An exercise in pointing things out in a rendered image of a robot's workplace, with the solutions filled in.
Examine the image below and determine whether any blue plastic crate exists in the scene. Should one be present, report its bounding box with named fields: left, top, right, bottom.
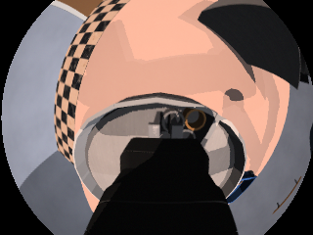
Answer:
left=226, top=170, right=257, bottom=204

